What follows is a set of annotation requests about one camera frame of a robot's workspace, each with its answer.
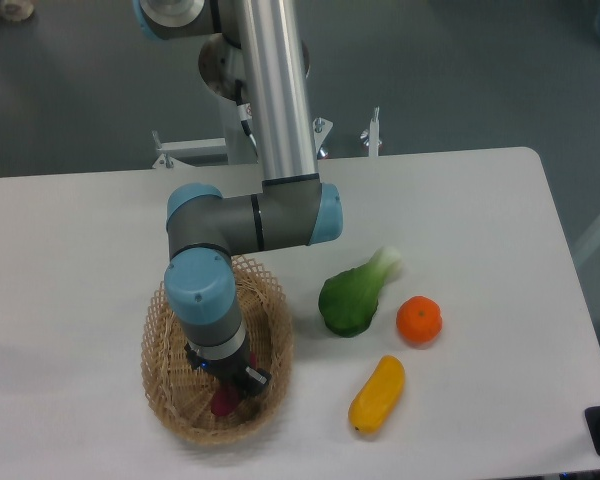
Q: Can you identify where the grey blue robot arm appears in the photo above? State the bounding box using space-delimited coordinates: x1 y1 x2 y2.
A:
134 1 343 397

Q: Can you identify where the green bok choy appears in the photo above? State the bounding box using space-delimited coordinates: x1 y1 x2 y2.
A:
318 247 403 338

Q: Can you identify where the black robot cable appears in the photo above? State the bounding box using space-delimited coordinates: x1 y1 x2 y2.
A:
233 79 259 151

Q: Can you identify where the woven wicker basket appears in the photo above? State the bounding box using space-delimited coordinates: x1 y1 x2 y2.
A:
141 256 294 445

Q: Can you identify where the purple sweet potato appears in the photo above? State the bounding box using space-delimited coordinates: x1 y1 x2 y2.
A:
211 352 259 417

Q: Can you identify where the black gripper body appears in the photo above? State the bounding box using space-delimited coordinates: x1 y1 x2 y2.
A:
184 341 272 397

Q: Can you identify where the yellow mango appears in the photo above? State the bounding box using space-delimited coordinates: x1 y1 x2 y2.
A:
348 355 406 435

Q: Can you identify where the orange tangerine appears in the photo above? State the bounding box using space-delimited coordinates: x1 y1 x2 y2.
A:
396 296 443 344

